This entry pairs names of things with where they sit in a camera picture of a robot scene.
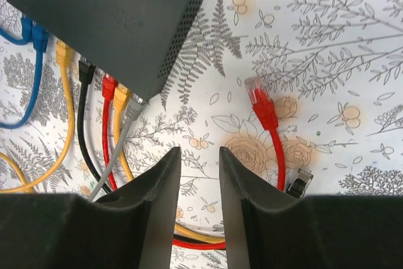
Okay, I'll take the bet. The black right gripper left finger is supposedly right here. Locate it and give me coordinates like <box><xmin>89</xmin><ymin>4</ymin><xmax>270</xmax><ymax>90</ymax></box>
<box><xmin>96</xmin><ymin>147</ymin><xmax>181</xmax><ymax>268</ymax></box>

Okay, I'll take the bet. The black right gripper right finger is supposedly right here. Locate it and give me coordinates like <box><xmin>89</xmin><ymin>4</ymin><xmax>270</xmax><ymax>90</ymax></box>
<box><xmin>219</xmin><ymin>147</ymin><xmax>302</xmax><ymax>268</ymax></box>

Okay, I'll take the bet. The black network switch box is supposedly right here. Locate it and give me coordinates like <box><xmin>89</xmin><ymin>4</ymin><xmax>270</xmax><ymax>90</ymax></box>
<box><xmin>8</xmin><ymin>0</ymin><xmax>203</xmax><ymax>100</ymax></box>

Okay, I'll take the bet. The blue ethernet cable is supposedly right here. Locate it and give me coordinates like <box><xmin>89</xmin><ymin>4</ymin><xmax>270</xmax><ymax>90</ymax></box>
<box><xmin>0</xmin><ymin>23</ymin><xmax>50</xmax><ymax>130</ymax></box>
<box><xmin>0</xmin><ymin>16</ymin><xmax>34</xmax><ymax>45</ymax></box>

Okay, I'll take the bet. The floral patterned table mat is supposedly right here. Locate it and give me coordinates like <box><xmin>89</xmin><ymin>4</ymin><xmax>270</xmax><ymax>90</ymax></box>
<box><xmin>1</xmin><ymin>0</ymin><xmax>402</xmax><ymax>268</ymax></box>

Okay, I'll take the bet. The black ethernet cable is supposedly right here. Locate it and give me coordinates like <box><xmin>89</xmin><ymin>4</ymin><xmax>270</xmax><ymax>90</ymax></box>
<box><xmin>77</xmin><ymin>59</ymin><xmax>312</xmax><ymax>251</ymax></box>

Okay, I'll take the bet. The red ethernet cable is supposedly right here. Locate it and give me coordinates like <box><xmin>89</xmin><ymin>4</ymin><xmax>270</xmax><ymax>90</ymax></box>
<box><xmin>101</xmin><ymin>72</ymin><xmax>287</xmax><ymax>250</ymax></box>

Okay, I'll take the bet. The grey ethernet cable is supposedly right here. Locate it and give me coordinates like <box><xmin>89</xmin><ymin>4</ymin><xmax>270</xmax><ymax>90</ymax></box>
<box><xmin>87</xmin><ymin>94</ymin><xmax>147</xmax><ymax>201</ymax></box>

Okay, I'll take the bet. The yellow ethernet cable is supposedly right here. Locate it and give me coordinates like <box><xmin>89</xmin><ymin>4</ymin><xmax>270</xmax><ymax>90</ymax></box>
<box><xmin>0</xmin><ymin>40</ymin><xmax>76</xmax><ymax>194</ymax></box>
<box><xmin>112</xmin><ymin>84</ymin><xmax>226</xmax><ymax>244</ymax></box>

